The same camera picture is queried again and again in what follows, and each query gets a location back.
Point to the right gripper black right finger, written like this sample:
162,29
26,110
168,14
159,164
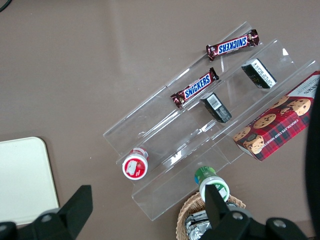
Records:
220,215

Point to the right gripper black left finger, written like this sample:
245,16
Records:
72,215

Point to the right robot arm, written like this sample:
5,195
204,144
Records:
312,150

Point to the foil wrapped sandwich stack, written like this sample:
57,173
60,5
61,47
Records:
196,225

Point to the wicker basket with foil packs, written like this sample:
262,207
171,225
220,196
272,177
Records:
190,205

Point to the cream plastic tray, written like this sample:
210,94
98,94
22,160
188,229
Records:
25,180

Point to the green yogurt cup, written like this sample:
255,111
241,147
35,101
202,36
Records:
203,175

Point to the red strawberry yogurt cup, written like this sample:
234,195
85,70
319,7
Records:
135,166

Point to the red tartan cookie box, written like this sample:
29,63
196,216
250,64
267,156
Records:
275,130

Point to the small black carton box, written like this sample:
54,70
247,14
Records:
216,107
260,73

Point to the clear acrylic tiered shelf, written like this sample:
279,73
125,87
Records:
150,125

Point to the Snickers chocolate bar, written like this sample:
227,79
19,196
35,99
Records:
232,45
196,88

